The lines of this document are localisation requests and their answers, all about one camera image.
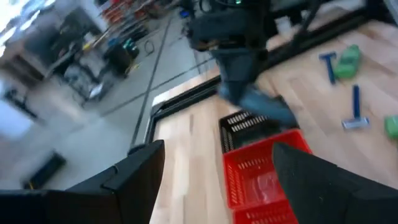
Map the red plastic basket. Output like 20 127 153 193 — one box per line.
222 129 313 211
231 198 300 224

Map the black flat floor object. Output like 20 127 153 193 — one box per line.
22 151 67 190

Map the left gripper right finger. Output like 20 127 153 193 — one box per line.
272 142 398 224

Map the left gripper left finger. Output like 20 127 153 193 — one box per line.
0 139 166 224

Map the black round bin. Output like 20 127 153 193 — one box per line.
104 39 141 77

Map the green travel bottle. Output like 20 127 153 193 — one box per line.
333 44 363 80
384 114 398 141

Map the black aluminium table frame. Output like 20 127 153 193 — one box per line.
144 9 371 147

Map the blue disposable razor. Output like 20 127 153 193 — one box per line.
341 84 371 130
318 51 338 85

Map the black plastic basket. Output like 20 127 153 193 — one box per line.
218 95 300 154

